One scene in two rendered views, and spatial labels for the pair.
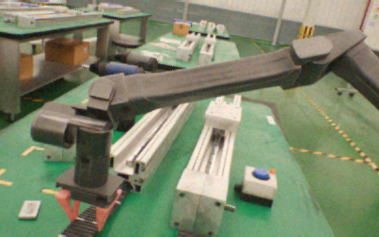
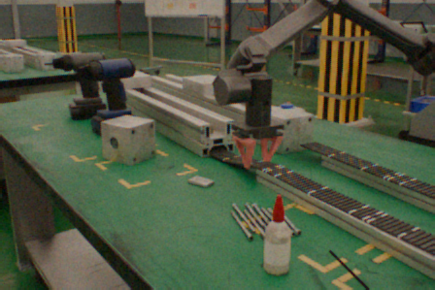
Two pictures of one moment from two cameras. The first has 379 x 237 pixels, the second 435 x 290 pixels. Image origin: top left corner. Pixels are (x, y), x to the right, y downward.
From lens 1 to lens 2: 0.85 m
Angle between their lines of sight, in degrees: 36
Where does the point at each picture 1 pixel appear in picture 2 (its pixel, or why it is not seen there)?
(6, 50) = not seen: outside the picture
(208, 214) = (305, 131)
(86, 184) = (267, 123)
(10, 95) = not seen: outside the picture
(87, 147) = (267, 91)
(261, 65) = (309, 12)
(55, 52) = not seen: outside the picture
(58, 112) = (231, 76)
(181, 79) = (280, 32)
